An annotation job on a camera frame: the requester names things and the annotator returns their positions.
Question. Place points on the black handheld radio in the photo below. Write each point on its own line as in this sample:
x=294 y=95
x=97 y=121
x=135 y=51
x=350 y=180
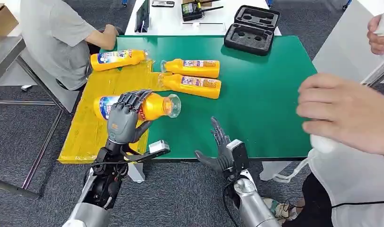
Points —
x=190 y=11

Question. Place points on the large cardboard box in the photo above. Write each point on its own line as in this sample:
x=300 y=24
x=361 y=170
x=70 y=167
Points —
x=2 y=20

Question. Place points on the orange drink bottle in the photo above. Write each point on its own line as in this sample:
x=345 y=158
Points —
x=116 y=61
x=195 y=70
x=157 y=106
x=195 y=91

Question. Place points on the yellow sheet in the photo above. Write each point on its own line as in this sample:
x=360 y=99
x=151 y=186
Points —
x=85 y=134

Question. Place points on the green table mat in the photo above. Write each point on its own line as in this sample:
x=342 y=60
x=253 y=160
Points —
x=257 y=94

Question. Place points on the small cardboard box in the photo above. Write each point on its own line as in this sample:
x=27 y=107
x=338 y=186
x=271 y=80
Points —
x=207 y=3

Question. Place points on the black foam case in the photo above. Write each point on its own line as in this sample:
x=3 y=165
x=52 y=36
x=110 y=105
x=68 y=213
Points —
x=251 y=37

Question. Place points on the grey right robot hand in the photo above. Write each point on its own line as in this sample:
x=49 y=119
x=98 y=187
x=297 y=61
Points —
x=223 y=159

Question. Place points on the steel table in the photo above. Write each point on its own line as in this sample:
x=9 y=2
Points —
x=4 y=53

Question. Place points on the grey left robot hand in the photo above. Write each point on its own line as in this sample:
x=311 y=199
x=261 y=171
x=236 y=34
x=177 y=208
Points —
x=123 y=122

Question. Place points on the person's hand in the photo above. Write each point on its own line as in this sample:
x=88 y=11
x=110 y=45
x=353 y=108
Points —
x=342 y=109
x=378 y=40

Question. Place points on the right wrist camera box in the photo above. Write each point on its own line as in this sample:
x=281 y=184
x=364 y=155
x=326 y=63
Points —
x=240 y=156

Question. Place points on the white table leg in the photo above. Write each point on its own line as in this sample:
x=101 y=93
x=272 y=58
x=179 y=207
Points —
x=273 y=170
x=136 y=172

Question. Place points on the person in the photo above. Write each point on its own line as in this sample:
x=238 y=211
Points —
x=54 y=37
x=317 y=200

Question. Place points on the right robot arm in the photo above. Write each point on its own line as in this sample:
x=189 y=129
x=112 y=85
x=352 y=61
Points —
x=254 y=203

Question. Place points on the white table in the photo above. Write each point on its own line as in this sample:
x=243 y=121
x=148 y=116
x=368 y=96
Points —
x=345 y=37
x=166 y=18

